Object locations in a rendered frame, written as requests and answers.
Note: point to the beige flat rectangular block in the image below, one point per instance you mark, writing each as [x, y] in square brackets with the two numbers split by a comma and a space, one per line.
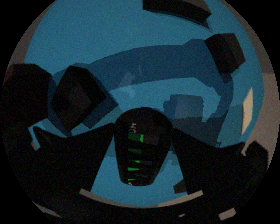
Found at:
[246, 111]

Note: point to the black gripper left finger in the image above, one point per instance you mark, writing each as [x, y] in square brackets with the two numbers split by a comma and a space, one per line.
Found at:
[81, 155]

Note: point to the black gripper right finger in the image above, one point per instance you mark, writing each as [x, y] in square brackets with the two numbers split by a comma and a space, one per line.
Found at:
[200, 161]

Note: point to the dark grey switch panel with green rocker switches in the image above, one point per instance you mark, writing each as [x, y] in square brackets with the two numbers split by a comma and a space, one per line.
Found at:
[142, 138]

